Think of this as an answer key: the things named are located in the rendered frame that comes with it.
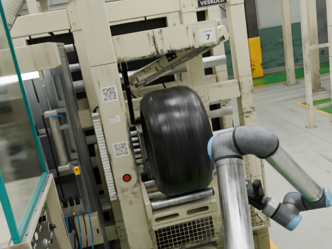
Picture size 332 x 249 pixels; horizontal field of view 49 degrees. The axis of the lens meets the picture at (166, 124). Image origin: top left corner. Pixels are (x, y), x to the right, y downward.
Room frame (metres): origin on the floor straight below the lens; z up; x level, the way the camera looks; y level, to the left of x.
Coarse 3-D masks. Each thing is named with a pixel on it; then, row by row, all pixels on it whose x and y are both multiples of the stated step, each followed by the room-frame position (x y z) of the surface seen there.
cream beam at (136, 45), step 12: (192, 24) 2.11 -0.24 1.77; (204, 24) 2.12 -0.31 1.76; (216, 24) 2.13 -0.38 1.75; (120, 36) 2.05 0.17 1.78; (132, 36) 2.06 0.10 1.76; (144, 36) 2.06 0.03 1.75; (156, 36) 2.07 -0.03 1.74; (168, 36) 2.08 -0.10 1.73; (180, 36) 2.09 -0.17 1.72; (192, 36) 2.11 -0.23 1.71; (216, 36) 2.12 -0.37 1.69; (120, 48) 2.04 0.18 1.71; (132, 48) 2.05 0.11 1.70; (144, 48) 2.06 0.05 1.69; (156, 48) 2.07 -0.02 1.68; (168, 48) 2.08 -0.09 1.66; (180, 48) 2.09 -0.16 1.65; (192, 48) 2.11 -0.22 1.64; (120, 60) 2.04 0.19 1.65
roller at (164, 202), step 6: (192, 192) 1.76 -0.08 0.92; (198, 192) 1.75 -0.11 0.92; (204, 192) 1.75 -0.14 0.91; (210, 192) 1.75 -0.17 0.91; (168, 198) 1.74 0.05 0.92; (174, 198) 1.73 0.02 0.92; (180, 198) 1.73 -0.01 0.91; (186, 198) 1.73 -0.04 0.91; (192, 198) 1.74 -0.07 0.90; (198, 198) 1.75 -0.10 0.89; (156, 204) 1.71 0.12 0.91; (162, 204) 1.72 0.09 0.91; (168, 204) 1.72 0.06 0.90; (174, 204) 1.73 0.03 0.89
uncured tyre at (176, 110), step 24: (144, 96) 1.89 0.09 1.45; (168, 96) 1.78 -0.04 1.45; (192, 96) 1.77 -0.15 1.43; (144, 120) 2.05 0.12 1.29; (168, 120) 1.66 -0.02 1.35; (192, 120) 1.66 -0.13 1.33; (168, 144) 1.61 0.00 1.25; (192, 144) 1.62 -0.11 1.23; (168, 168) 1.61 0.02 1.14; (192, 168) 1.62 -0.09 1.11; (168, 192) 1.69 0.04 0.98
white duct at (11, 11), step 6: (6, 0) 1.98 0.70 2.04; (12, 0) 1.99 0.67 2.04; (18, 0) 2.02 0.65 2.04; (6, 6) 1.99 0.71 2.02; (12, 6) 2.00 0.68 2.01; (18, 6) 2.04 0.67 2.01; (6, 12) 1.99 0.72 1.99; (12, 12) 2.01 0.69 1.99; (6, 18) 2.00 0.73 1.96; (12, 18) 2.03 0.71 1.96
